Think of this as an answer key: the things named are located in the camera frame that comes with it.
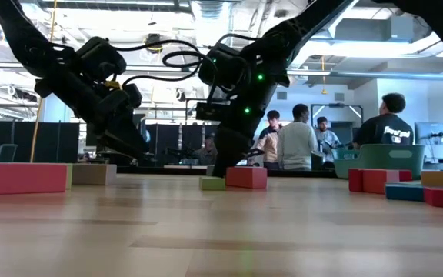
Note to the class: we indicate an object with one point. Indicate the large black monitor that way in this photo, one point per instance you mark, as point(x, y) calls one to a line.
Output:
point(90, 142)

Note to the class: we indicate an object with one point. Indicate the large beige block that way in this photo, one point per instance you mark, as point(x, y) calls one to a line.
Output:
point(94, 175)

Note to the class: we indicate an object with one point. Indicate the black table frame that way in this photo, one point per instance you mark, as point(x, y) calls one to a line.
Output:
point(156, 170)

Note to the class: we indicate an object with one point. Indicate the person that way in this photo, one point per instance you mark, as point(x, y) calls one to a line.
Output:
point(296, 146)
point(327, 138)
point(385, 131)
point(269, 144)
point(208, 154)

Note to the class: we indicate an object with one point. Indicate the black tube frame stand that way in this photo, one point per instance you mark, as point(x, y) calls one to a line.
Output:
point(190, 100)
point(337, 105)

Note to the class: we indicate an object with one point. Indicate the white building column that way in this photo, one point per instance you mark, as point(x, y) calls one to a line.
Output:
point(54, 111)

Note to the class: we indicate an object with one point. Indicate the large red block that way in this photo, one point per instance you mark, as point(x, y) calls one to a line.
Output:
point(27, 179)
point(246, 177)

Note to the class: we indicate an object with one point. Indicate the black round ceiling device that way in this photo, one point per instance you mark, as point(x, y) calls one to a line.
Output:
point(153, 44)

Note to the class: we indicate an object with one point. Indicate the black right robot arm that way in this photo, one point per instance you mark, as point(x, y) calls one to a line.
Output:
point(290, 31)

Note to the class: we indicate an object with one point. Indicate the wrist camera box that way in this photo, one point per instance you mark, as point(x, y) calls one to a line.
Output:
point(212, 111)
point(133, 96)

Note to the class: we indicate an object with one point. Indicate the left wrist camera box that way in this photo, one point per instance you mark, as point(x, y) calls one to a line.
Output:
point(133, 96)

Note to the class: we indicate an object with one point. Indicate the silver round ceiling duct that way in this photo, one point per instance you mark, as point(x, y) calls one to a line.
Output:
point(210, 15)

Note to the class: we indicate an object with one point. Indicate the black ceiling spotlight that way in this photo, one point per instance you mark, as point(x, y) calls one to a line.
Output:
point(180, 96)

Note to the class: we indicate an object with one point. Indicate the medium teal block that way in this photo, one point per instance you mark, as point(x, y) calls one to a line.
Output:
point(210, 171)

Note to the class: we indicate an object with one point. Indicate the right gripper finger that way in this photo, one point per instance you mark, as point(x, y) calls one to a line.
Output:
point(246, 148)
point(227, 150)

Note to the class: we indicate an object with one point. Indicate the green plastic bin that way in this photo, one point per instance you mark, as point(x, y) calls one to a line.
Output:
point(379, 157)

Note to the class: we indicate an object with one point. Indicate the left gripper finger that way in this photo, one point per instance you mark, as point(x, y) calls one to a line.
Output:
point(137, 144)
point(114, 144)

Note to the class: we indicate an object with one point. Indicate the grey ceiling pipe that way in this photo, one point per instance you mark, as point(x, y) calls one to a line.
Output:
point(398, 76)

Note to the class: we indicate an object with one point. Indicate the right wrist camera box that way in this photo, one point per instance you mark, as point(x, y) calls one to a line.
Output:
point(212, 111)

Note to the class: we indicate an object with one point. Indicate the medium green block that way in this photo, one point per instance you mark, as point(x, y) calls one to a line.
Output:
point(212, 183)

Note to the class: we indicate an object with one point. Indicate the medium blue block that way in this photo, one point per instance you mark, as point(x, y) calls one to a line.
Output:
point(404, 193)

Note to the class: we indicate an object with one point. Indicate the grey office chair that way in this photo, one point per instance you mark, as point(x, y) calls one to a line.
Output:
point(6, 154)

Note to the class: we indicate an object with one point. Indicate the black background robot arm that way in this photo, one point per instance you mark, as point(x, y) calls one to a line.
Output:
point(256, 152)
point(179, 153)

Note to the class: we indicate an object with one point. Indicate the black partition panel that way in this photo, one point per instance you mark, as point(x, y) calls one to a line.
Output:
point(52, 142)
point(167, 142)

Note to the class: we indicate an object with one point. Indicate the large green block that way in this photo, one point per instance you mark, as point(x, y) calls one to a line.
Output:
point(69, 177)

